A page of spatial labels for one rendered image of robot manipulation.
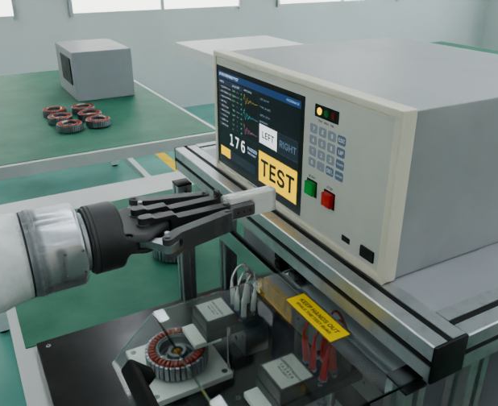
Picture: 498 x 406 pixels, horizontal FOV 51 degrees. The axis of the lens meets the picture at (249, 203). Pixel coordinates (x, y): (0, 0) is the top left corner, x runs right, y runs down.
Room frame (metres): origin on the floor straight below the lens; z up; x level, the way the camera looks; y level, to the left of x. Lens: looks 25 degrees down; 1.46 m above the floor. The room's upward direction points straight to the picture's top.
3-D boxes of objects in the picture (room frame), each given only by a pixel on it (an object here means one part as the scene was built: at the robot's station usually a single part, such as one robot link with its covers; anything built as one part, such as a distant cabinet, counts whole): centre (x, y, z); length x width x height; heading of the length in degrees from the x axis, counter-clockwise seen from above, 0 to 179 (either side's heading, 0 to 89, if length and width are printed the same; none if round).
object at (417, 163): (0.79, -0.22, 1.22); 0.44 x 0.39 x 0.20; 29
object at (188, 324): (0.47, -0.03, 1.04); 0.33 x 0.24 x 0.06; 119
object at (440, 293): (0.80, -0.21, 1.09); 0.68 x 0.44 x 0.05; 29
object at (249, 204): (0.56, 0.01, 1.18); 0.05 x 0.03 x 0.01; 119
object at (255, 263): (0.70, -0.02, 1.03); 0.62 x 0.01 x 0.03; 29
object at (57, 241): (0.48, 0.20, 1.18); 0.09 x 0.06 x 0.09; 29
